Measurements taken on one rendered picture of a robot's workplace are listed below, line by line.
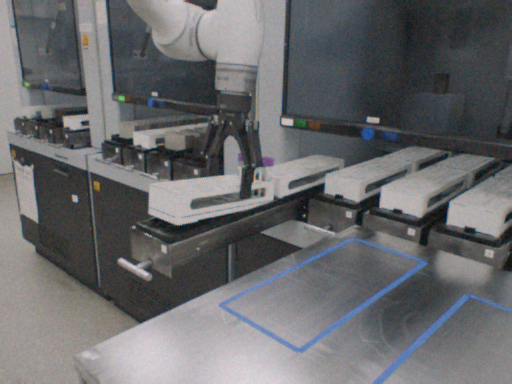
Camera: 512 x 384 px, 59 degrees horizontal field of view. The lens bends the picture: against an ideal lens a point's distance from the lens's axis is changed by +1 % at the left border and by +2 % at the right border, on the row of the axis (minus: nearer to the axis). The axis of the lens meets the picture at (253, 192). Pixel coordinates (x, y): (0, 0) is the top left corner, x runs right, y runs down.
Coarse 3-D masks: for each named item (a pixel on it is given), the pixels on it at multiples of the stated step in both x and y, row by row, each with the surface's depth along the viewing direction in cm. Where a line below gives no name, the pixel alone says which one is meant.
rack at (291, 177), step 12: (312, 156) 133; (324, 156) 133; (276, 168) 119; (288, 168) 119; (300, 168) 119; (312, 168) 119; (324, 168) 122; (336, 168) 132; (276, 180) 109; (288, 180) 111; (300, 180) 127; (312, 180) 127; (324, 180) 123; (276, 192) 110; (288, 192) 112
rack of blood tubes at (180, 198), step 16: (224, 176) 107; (240, 176) 108; (160, 192) 89; (176, 192) 86; (192, 192) 88; (208, 192) 91; (224, 192) 94; (272, 192) 107; (160, 208) 90; (176, 208) 86; (192, 208) 97; (208, 208) 92; (224, 208) 96; (240, 208) 99
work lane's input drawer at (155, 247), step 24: (312, 192) 119; (216, 216) 100; (240, 216) 99; (264, 216) 104; (288, 216) 111; (144, 240) 90; (168, 240) 85; (192, 240) 88; (216, 240) 93; (120, 264) 90; (144, 264) 88; (168, 264) 86
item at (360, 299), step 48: (336, 240) 84; (384, 240) 85; (240, 288) 66; (288, 288) 67; (336, 288) 67; (384, 288) 67; (432, 288) 67; (480, 288) 68; (144, 336) 55; (192, 336) 55; (240, 336) 55; (288, 336) 55; (336, 336) 56; (384, 336) 56; (432, 336) 56; (480, 336) 56
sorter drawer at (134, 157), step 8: (128, 152) 166; (136, 152) 162; (144, 152) 161; (128, 160) 167; (136, 160) 163; (144, 160) 160; (120, 168) 164; (128, 168) 160; (136, 168) 164; (144, 168) 161
